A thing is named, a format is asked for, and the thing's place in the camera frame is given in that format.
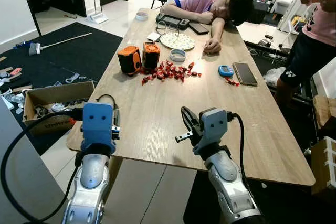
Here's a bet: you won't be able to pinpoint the light wooden table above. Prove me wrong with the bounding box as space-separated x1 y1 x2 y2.
67 7 316 187

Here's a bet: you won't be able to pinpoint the red wrapped candy pile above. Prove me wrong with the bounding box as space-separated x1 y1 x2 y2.
140 60 203 86

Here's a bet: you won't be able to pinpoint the black flat case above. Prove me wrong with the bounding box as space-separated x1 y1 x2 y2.
187 21 211 36

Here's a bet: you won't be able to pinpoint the small brown cardboard box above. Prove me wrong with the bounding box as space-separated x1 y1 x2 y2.
313 93 336 131

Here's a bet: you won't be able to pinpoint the small white card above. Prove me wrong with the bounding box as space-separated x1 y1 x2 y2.
146 31 162 42

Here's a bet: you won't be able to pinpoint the grey board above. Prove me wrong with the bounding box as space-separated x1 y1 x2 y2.
0 97 67 224

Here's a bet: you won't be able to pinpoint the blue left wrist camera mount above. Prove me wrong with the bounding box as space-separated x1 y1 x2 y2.
81 102 118 155

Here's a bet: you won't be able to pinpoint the white tape roll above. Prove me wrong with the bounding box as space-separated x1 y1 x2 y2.
134 11 149 22
169 48 188 63

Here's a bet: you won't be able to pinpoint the black floor rug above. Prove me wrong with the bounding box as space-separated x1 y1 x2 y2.
0 22 124 156

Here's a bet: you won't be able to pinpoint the white floor mop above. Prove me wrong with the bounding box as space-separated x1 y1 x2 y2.
28 32 93 56

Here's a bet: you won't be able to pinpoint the sleeping person pink shirt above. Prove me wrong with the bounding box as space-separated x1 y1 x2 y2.
160 0 256 56

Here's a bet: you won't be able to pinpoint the large closed cardboard box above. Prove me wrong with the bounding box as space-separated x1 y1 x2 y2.
310 135 336 194

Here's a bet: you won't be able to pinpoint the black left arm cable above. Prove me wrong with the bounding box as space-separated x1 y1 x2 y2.
0 109 85 223

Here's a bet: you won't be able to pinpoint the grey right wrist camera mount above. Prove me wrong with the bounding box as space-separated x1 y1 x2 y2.
193 107 230 155

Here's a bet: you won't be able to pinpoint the black controller device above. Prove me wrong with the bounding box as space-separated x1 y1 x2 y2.
155 13 191 31

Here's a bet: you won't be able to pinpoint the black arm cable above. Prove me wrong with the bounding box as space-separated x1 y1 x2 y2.
0 109 85 223
227 111 248 184

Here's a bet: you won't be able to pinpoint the open cardboard box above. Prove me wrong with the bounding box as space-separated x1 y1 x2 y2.
22 81 97 136

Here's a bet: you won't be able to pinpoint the small orange black box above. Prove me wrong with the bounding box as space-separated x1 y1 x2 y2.
142 41 161 72

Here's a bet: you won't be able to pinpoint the dark smartphone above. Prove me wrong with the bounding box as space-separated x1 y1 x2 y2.
232 62 259 87

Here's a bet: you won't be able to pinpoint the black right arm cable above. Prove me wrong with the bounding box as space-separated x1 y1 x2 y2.
227 111 248 184

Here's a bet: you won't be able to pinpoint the white patterned plate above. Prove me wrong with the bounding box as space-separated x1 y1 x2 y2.
159 31 196 51

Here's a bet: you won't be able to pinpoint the blue digital timer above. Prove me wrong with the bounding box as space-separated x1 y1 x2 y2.
217 64 235 78

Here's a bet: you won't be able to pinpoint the large orange black box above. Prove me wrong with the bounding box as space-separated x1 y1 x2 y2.
116 45 143 76

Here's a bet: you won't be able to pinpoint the flat white box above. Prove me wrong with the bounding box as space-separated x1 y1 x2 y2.
0 95 16 111

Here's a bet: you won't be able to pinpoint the standing person black shorts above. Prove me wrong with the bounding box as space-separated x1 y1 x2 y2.
272 0 336 115

